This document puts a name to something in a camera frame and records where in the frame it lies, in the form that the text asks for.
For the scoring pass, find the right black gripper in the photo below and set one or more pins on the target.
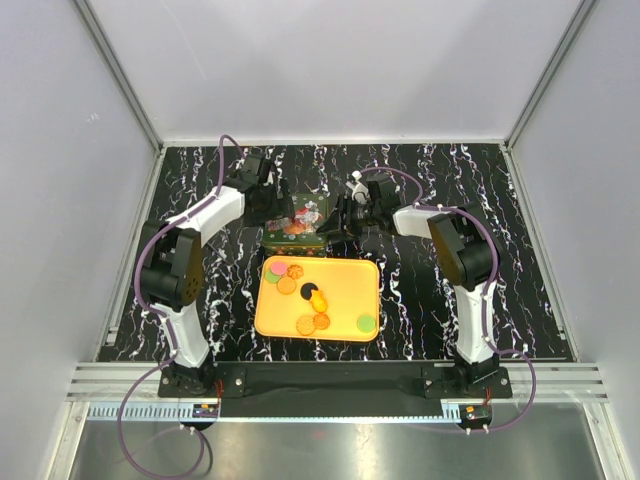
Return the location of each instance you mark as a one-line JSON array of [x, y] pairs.
[[336, 224]]

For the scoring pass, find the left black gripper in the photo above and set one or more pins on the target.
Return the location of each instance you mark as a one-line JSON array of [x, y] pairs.
[[280, 208]]

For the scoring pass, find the gold tin lid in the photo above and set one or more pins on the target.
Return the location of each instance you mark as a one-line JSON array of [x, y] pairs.
[[311, 210]]

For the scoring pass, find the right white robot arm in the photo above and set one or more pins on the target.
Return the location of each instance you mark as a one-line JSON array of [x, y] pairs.
[[467, 253]]

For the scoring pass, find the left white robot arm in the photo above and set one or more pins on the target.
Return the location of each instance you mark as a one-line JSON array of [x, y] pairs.
[[169, 273]]

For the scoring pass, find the gold cookie tin box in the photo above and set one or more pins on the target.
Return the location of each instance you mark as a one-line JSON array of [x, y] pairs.
[[304, 245]]

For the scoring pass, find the orange swirl cookie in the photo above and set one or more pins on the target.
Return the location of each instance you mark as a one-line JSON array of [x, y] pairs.
[[321, 321], [295, 272]]

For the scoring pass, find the black round cookie centre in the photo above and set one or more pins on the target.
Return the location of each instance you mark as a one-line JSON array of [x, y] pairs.
[[308, 291]]

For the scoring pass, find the pink round cookie left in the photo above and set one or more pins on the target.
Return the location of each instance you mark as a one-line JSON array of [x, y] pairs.
[[279, 268]]

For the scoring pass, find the yellow plastic tray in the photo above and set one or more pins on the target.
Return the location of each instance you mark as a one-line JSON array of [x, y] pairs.
[[351, 288]]

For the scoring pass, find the tan dotted round cookie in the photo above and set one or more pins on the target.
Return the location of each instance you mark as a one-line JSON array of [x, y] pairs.
[[286, 285]]

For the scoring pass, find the orange bear cookie centre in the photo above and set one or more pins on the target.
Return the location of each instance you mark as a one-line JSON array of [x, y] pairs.
[[318, 301]]

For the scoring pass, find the green round cookie left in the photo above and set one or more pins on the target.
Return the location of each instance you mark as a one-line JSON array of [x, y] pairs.
[[271, 277]]

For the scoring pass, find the green round cookie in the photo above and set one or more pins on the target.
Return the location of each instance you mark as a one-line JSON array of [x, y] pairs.
[[366, 323], [271, 277]]

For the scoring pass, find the orange swirl cookie front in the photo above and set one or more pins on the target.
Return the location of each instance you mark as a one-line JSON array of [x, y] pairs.
[[321, 321]]

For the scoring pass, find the green round cookie right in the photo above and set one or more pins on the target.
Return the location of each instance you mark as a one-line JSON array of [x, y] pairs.
[[366, 323]]

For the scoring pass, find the tan dotted cookie front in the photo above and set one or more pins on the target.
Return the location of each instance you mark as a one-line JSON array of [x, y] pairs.
[[305, 325]]

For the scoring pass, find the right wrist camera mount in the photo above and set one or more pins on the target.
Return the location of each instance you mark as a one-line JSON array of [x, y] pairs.
[[359, 191]]

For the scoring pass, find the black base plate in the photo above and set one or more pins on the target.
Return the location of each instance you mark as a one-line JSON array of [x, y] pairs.
[[305, 390]]

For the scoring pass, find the slotted cable duct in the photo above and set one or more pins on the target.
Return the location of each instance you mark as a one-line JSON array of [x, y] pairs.
[[160, 411]]

